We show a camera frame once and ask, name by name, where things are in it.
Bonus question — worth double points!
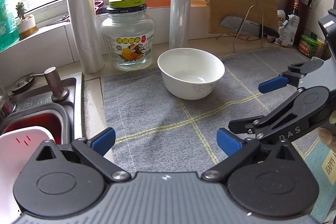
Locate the yellow lid spice jar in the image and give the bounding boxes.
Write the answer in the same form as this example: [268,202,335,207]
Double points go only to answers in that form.
[315,38,325,58]

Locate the black kitchen knife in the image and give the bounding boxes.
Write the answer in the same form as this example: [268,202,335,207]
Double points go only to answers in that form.
[219,15,280,38]

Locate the stainless steel sink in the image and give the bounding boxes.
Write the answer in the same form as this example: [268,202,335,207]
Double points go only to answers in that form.
[1,72,84,144]

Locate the red white sink basin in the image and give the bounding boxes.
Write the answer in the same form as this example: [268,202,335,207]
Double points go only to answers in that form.
[1,112,64,223]

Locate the steel soap dispenser pump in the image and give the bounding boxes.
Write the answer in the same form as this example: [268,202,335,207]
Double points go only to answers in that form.
[43,67,70,102]

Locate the dark red knife block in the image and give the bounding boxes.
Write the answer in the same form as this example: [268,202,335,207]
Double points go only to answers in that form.
[286,0,313,42]

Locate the plain white bowl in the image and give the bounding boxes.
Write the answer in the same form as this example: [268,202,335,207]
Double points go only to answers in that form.
[157,48,226,101]

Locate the short plastic wrap roll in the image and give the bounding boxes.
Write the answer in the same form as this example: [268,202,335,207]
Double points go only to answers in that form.
[67,0,104,74]

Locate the white plastic food bag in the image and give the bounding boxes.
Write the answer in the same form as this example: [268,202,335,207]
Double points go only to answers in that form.
[275,14,299,47]

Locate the teal mat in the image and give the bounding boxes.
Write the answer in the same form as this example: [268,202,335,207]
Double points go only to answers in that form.
[303,139,335,223]

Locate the grey checked table mat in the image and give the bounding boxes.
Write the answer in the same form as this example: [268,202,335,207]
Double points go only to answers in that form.
[102,49,306,174]

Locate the small potted plant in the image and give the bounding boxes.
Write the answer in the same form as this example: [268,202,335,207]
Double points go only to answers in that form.
[16,2,38,40]

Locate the green lid sauce tub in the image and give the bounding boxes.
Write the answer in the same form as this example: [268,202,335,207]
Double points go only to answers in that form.
[298,35,318,57]

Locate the glass peach jar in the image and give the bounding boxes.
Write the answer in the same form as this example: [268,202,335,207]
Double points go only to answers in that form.
[101,0,155,71]

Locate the white gloved right hand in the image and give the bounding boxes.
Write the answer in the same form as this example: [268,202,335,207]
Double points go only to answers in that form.
[318,127,335,147]

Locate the green dish soap bottle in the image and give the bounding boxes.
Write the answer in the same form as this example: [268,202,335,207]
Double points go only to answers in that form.
[0,0,19,51]

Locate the wire knife rack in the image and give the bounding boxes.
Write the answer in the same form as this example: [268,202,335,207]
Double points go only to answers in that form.
[219,5,264,53]

